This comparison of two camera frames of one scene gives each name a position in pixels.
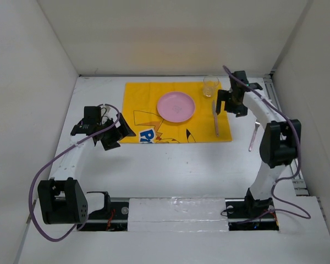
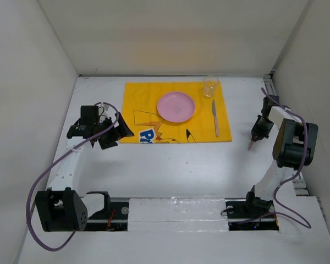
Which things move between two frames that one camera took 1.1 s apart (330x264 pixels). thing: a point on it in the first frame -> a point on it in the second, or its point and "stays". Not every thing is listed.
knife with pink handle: x=215 y=119 stays
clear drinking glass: x=210 y=82 stays
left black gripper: x=123 y=131 stays
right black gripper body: x=236 y=106 -> x=262 y=127
